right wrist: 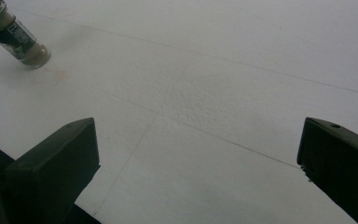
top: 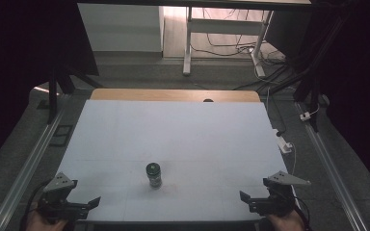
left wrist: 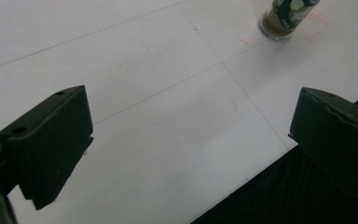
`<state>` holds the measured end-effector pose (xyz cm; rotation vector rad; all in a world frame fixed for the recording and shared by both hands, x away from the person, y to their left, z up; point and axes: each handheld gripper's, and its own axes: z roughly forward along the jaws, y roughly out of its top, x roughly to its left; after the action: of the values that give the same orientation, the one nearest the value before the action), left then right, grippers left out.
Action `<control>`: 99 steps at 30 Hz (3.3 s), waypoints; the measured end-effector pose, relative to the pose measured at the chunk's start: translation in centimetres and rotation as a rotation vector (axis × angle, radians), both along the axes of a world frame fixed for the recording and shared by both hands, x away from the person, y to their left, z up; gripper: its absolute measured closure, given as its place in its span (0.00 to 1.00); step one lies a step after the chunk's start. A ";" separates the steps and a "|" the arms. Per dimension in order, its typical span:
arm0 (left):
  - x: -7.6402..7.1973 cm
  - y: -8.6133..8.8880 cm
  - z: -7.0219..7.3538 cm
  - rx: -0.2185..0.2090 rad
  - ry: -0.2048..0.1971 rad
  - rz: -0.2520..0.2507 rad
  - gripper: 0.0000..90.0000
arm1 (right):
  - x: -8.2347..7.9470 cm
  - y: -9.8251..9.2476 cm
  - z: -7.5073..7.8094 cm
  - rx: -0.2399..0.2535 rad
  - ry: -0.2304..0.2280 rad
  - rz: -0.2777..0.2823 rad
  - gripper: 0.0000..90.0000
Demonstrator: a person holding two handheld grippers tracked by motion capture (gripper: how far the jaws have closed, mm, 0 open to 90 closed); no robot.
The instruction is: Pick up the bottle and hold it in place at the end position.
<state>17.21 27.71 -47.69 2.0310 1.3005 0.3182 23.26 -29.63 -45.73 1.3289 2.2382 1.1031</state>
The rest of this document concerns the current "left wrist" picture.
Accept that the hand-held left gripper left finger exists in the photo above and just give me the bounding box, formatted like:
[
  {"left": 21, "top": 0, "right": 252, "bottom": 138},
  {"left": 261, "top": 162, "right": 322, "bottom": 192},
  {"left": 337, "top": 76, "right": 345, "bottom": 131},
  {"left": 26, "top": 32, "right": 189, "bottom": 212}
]
[{"left": 0, "top": 84, "right": 95, "bottom": 211}]

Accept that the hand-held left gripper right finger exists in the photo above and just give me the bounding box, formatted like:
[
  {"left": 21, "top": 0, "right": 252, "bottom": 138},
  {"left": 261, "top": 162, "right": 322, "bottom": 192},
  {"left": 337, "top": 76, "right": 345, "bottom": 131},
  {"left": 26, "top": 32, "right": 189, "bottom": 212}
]
[{"left": 287, "top": 86, "right": 358, "bottom": 200}]

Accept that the glass spice jar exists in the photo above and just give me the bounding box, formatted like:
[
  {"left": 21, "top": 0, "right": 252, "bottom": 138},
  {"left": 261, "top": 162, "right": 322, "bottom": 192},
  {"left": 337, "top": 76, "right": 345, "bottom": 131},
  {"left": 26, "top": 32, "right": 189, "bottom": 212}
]
[{"left": 258, "top": 0, "right": 322, "bottom": 41}]

